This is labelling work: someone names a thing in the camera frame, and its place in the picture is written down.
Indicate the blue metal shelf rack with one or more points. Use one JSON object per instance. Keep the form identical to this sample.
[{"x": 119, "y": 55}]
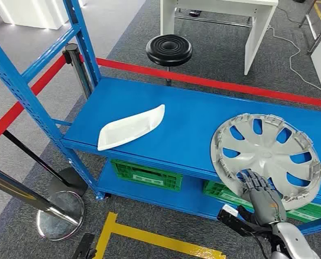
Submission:
[{"x": 176, "y": 125}]

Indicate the silver metal frame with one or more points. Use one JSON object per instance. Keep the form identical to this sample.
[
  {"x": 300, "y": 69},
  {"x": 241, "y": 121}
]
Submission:
[{"x": 310, "y": 26}]

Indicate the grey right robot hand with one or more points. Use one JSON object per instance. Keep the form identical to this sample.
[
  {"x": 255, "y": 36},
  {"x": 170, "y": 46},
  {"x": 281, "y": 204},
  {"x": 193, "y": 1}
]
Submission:
[{"x": 265, "y": 207}]

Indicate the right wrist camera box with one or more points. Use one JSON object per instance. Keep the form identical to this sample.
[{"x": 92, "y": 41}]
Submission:
[{"x": 230, "y": 218}]

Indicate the small black object under desk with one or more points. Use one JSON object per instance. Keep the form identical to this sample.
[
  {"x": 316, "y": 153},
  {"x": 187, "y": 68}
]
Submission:
[{"x": 195, "y": 13}]

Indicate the black stanchion with round base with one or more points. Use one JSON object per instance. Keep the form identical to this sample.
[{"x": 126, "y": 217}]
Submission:
[{"x": 68, "y": 178}]

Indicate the steel barrier post black cap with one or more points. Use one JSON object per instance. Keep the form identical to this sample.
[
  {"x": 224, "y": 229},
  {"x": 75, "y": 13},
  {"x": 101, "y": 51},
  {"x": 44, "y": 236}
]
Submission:
[{"x": 78, "y": 68}]

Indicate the red barrier belt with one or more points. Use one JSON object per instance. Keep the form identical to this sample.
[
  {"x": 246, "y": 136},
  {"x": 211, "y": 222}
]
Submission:
[
  {"x": 14, "y": 110},
  {"x": 203, "y": 83}
]

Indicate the green plastic crate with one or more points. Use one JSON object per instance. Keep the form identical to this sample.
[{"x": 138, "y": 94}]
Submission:
[
  {"x": 150, "y": 177},
  {"x": 222, "y": 195}
]

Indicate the chrome stanchion with round base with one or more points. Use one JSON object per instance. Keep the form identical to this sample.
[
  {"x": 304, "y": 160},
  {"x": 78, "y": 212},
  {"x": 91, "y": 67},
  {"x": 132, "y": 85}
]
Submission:
[{"x": 63, "y": 214}]

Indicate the white desk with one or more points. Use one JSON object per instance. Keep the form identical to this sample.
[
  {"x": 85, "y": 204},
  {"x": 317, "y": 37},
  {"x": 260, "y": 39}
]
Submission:
[{"x": 258, "y": 21}]

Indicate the white curved plastic part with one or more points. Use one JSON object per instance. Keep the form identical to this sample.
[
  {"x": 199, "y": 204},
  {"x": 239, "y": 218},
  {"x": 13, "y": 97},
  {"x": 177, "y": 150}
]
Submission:
[{"x": 128, "y": 128}]

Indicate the grey plastic wheel hubcap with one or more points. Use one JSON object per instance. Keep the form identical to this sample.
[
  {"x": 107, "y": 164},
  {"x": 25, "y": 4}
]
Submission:
[{"x": 265, "y": 157}]

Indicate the black round stool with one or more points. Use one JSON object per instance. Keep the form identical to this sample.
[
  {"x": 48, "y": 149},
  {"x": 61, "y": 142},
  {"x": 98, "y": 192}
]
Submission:
[{"x": 169, "y": 50}]

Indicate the white lit platform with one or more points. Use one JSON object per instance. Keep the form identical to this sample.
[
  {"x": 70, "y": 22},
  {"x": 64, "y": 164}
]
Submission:
[{"x": 41, "y": 14}]

